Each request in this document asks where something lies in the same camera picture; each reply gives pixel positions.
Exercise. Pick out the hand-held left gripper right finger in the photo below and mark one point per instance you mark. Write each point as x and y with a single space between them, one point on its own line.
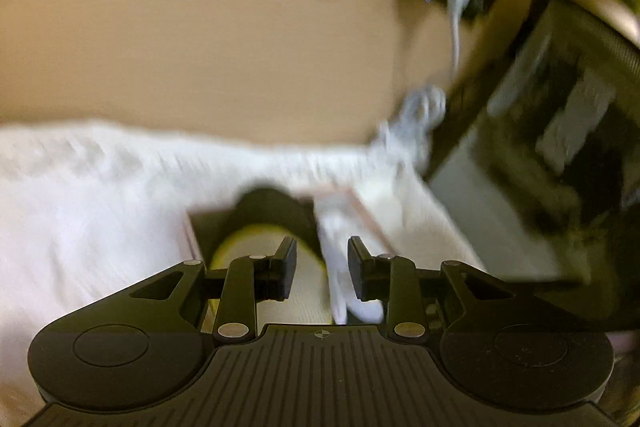
358 274

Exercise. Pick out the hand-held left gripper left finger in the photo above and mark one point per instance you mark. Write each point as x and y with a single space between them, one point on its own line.
286 274

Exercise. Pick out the round yellow white sponge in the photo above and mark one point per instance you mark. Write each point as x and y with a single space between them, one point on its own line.
307 297

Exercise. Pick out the white sock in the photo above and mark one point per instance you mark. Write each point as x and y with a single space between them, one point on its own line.
335 232

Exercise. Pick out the white fluffy blanket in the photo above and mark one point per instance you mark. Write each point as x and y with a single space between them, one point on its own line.
100 207

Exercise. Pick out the large black screen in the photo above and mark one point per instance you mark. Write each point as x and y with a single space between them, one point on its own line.
550 147

